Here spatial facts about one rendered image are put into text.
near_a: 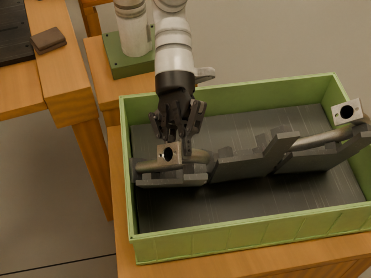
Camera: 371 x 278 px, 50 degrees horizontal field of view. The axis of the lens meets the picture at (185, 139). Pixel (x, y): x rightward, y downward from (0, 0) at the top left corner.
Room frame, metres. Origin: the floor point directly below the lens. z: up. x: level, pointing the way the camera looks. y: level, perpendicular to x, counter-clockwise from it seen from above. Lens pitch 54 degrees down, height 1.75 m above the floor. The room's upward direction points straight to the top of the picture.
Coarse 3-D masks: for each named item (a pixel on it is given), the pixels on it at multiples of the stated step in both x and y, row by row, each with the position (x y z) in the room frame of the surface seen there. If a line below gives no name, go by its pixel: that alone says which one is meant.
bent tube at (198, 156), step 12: (168, 144) 0.41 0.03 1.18; (180, 144) 0.40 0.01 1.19; (168, 156) 0.40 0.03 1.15; (180, 156) 0.38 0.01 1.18; (192, 156) 0.40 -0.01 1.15; (204, 156) 0.42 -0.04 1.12; (144, 168) 0.49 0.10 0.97; (156, 168) 0.48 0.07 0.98; (168, 168) 0.47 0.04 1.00; (180, 168) 0.46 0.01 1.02
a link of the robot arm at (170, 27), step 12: (156, 12) 0.67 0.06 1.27; (168, 12) 0.66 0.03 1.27; (180, 12) 0.67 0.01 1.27; (156, 24) 0.62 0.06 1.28; (168, 24) 0.60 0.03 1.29; (180, 24) 0.60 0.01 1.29; (156, 36) 0.59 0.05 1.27; (168, 36) 0.58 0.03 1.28; (180, 36) 0.58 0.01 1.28; (156, 48) 0.57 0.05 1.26
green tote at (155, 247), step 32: (128, 96) 0.72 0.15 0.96; (224, 96) 0.76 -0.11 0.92; (256, 96) 0.77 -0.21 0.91; (288, 96) 0.79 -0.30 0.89; (320, 96) 0.80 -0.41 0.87; (128, 128) 0.70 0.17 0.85; (128, 160) 0.52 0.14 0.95; (352, 160) 0.58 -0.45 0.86; (128, 192) 0.43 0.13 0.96; (128, 224) 0.35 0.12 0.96; (224, 224) 0.35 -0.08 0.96; (256, 224) 0.36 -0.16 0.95; (288, 224) 0.37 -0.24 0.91; (320, 224) 0.39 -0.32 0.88; (352, 224) 0.40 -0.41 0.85; (160, 256) 0.33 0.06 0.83; (192, 256) 0.34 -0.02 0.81
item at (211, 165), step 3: (204, 150) 0.55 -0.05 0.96; (207, 150) 0.56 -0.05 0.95; (210, 153) 0.55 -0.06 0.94; (210, 156) 0.54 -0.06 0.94; (213, 156) 0.55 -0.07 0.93; (210, 159) 0.54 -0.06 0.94; (213, 159) 0.54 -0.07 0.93; (210, 162) 0.53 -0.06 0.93; (213, 162) 0.53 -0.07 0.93; (207, 165) 0.51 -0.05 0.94; (210, 165) 0.52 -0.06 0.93; (213, 165) 0.52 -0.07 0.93; (207, 168) 0.50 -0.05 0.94; (210, 168) 0.51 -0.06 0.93; (213, 168) 0.52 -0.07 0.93; (207, 171) 0.50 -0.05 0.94; (210, 171) 0.50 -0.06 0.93; (210, 174) 0.50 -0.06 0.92
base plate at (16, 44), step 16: (0, 0) 1.25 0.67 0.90; (16, 0) 1.25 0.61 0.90; (0, 16) 1.16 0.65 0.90; (16, 16) 1.16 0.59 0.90; (0, 32) 1.07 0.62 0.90; (16, 32) 1.07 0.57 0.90; (0, 48) 0.99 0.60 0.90; (16, 48) 0.99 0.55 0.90; (32, 48) 0.99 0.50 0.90; (0, 64) 0.92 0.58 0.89
